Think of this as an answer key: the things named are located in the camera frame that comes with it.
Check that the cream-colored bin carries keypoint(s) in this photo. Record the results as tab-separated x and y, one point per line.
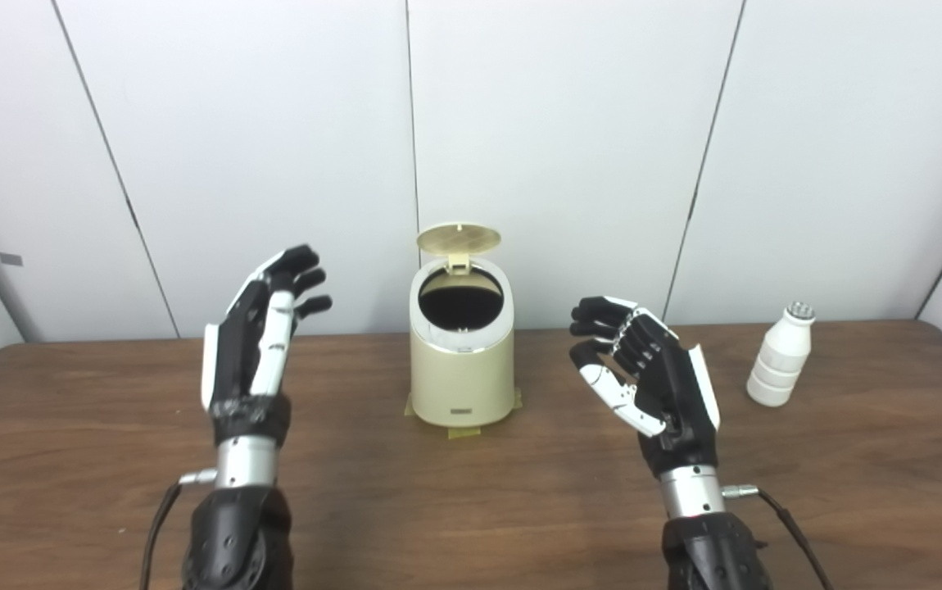
459	385

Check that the cream round bin lid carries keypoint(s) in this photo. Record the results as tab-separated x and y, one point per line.
459	239

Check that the small white plastic bottle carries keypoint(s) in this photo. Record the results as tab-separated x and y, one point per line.
778	365

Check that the small grey wall label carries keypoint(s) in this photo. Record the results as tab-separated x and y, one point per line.
11	260

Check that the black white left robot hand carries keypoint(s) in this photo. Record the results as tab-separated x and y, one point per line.
233	369

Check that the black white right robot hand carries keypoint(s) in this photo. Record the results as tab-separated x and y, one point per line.
676	401

